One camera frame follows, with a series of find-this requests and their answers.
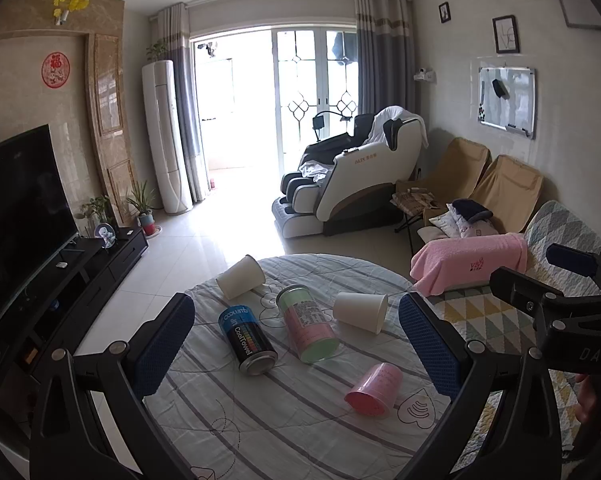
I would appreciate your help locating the pink plastic cup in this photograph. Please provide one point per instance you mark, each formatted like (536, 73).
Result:
(376, 392)

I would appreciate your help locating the potted plant red pot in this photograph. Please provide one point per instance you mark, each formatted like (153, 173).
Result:
(140, 198)

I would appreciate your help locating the small green plant on cabinet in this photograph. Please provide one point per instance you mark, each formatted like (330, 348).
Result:
(97, 210)

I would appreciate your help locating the white massage chair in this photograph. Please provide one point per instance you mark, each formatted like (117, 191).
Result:
(346, 183)

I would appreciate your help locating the round red wall decoration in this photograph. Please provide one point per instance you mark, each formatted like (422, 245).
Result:
(55, 70)

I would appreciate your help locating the grey curtain right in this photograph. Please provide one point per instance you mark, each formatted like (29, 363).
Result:
(386, 54)

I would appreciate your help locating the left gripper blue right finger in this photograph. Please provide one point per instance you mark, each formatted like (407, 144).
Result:
(438, 345)

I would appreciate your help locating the dark blue cloth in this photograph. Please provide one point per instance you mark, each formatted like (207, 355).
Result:
(472, 211)

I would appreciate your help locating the tan folding chair right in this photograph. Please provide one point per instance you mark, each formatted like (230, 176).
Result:
(510, 189)

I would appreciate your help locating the green and pink can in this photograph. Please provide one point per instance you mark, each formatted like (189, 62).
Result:
(307, 325)

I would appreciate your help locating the person's right hand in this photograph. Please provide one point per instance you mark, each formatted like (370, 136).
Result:
(587, 398)

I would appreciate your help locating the white standing air conditioner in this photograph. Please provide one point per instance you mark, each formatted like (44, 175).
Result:
(162, 122)

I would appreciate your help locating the tan folding chair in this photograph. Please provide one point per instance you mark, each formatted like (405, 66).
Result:
(457, 172)
(510, 189)

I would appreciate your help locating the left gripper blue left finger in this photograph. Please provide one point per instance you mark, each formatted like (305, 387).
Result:
(157, 342)

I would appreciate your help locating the small black framed picture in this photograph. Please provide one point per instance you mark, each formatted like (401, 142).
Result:
(444, 12)

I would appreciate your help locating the blue and black can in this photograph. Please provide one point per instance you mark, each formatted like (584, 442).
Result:
(247, 340)

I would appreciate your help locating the black tv cabinet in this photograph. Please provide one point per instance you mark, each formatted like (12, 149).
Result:
(58, 307)

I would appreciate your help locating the wall whiteboard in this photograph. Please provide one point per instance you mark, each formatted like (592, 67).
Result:
(507, 99)

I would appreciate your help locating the grey curtain left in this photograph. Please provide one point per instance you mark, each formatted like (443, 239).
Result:
(173, 31)

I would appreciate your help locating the pink blanket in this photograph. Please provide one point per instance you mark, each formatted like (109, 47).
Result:
(454, 262)

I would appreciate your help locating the white paper cup far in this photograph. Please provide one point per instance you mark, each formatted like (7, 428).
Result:
(245, 275)

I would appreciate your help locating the grey curtain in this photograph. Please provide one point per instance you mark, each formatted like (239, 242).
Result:
(386, 54)
(173, 31)

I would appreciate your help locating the black framed picture middle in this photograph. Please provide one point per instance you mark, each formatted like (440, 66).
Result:
(506, 35)

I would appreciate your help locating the white patterned pillow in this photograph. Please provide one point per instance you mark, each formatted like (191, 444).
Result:
(453, 225)

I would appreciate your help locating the glass ball ornament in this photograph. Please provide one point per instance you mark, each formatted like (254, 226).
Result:
(106, 233)

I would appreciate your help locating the tan folding chair left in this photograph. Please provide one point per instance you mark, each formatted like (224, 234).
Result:
(457, 172)

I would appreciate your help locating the small folding side table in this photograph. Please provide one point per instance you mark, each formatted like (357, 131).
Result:
(418, 205)

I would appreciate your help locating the white paper cup right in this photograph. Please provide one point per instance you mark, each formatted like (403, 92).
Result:
(364, 311)

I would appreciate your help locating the black flat television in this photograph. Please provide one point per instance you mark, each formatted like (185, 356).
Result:
(35, 218)

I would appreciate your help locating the white paper cup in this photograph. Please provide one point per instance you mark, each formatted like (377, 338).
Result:
(364, 311)
(245, 275)

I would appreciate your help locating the striped quilted table cover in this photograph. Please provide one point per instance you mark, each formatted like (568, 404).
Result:
(293, 422)

